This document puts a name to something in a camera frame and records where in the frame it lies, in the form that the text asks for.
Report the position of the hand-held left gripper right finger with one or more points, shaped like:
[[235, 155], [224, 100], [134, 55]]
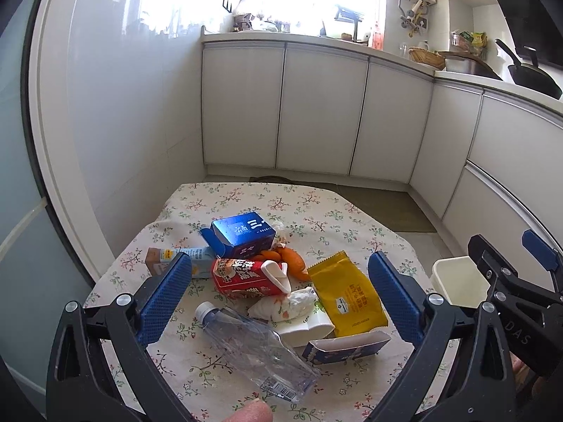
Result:
[[393, 303]]

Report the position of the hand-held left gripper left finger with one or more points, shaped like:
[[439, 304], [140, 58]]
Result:
[[165, 303]]

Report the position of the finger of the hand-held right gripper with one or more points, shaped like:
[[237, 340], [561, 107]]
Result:
[[486, 259], [539, 248]]

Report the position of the white plastic trash bin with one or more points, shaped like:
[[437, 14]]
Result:
[[457, 277]]

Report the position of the yellow snack packet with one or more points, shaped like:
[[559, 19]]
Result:
[[347, 294]]

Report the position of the light blue drink carton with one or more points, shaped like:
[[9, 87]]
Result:
[[193, 257]]

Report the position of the blue white patterned box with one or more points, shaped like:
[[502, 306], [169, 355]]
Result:
[[347, 349]]

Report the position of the red drink carton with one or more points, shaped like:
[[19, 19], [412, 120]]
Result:
[[233, 279]]

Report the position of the white paper box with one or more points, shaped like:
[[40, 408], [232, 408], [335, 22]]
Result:
[[303, 334]]

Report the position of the clear plastic bottle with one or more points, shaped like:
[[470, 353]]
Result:
[[255, 351]]

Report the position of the blue toothpaste box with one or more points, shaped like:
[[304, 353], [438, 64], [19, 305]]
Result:
[[242, 233]]

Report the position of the printed tissue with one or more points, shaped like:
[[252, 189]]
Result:
[[286, 305]]

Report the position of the small white tissue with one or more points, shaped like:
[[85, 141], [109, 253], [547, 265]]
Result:
[[279, 233]]

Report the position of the person's right forearm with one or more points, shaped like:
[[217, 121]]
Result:
[[521, 369]]

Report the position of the person's left hand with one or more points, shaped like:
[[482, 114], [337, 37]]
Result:
[[246, 413]]

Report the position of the white drawer cabinet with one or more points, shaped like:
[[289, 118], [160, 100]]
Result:
[[506, 162]]

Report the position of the floral tablecloth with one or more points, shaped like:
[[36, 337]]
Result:
[[308, 211]]

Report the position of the brown woven floor mat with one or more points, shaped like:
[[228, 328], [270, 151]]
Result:
[[303, 181]]

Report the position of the black wok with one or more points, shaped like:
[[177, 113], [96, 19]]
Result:
[[534, 78]]

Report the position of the steel basin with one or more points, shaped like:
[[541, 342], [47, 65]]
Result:
[[466, 67]]

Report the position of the white kitchen cabinet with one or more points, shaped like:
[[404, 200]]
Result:
[[321, 110]]

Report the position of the wicker basket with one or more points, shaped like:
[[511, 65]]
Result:
[[425, 58]]

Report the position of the food packets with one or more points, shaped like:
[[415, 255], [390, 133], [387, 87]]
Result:
[[473, 41]]

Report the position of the white countertop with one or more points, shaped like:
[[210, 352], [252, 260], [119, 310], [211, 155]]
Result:
[[396, 55]]

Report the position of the black range hood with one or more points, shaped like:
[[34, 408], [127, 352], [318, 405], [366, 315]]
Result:
[[528, 9]]

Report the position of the red bottle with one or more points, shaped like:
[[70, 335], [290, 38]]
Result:
[[378, 37]]

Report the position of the water heater pipes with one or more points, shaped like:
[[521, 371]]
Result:
[[413, 15]]

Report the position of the black utensil rack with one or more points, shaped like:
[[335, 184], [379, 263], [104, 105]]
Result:
[[349, 13]]

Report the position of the white sliding door frame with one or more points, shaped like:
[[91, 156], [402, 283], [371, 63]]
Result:
[[57, 140]]

